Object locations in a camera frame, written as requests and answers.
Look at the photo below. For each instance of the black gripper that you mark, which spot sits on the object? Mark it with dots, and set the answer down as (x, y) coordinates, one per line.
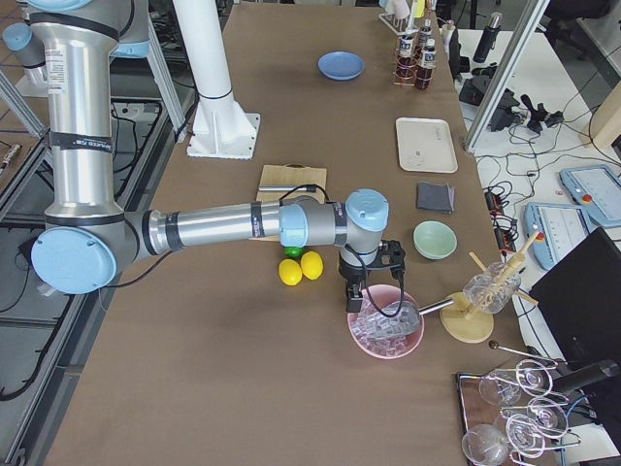
(351, 276)

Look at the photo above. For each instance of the blue plate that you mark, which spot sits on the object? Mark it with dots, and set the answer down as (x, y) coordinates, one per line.
(341, 65)

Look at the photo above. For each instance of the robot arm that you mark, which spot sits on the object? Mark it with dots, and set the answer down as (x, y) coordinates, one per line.
(89, 239)

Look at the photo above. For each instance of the metal ice scoop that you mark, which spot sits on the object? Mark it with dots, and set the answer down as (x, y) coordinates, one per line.
(403, 318)

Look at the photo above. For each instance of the yellow lemon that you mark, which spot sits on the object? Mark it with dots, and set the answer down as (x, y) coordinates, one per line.
(290, 272)
(312, 265)

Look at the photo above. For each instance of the pink bowl with ice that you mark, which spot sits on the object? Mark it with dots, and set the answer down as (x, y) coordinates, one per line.
(360, 325)

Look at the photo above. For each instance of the green lime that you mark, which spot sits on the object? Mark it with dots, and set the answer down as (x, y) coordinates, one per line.
(294, 252)

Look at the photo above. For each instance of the mint green bowl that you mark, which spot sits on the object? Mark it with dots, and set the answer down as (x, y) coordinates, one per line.
(434, 240)

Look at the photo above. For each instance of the wooden cup tree stand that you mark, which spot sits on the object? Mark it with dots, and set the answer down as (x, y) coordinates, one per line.
(469, 324)

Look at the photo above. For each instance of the steel muddler black tip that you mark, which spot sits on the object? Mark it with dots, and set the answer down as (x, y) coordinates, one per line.
(307, 187)

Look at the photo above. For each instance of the grey folded cloth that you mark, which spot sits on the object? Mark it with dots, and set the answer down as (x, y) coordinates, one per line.
(435, 197)

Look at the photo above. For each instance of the clear glass mug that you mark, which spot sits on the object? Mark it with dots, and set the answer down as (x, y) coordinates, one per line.
(491, 290)

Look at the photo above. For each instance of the wooden cutting board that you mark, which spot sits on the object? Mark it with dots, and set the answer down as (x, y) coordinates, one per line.
(288, 174)

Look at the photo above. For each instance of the cream rabbit tray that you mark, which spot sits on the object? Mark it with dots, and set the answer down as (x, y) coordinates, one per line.
(425, 145)

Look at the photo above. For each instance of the wine glass rack tray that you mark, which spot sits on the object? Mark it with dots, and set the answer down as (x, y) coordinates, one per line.
(513, 416)

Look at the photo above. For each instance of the blue teach pendant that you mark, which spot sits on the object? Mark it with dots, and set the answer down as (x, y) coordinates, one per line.
(564, 226)
(597, 190)

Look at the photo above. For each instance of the black monitor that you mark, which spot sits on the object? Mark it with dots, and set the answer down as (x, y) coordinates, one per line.
(579, 299)

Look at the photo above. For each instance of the dark drink bottle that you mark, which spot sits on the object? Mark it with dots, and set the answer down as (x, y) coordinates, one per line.
(404, 66)
(425, 33)
(426, 65)

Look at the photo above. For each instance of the black thermos bottle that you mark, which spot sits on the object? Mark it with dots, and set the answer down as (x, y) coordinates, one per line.
(488, 37)

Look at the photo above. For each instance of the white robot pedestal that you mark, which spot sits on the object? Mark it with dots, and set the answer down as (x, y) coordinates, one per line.
(221, 127)

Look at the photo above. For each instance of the copper wire bottle rack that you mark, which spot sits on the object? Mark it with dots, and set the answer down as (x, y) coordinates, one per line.
(415, 60)

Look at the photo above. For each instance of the aluminium frame post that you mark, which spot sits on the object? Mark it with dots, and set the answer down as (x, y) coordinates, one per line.
(518, 42)

